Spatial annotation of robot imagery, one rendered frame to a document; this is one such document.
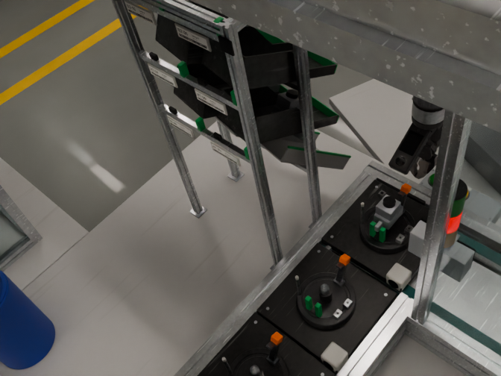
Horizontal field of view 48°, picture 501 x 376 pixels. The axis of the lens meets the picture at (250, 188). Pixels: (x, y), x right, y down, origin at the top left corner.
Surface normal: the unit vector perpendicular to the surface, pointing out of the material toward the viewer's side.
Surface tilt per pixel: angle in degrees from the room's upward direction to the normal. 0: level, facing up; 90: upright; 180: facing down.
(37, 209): 0
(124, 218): 0
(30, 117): 0
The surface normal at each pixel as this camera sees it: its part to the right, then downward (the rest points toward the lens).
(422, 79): -0.66, 0.65
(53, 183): -0.15, -0.62
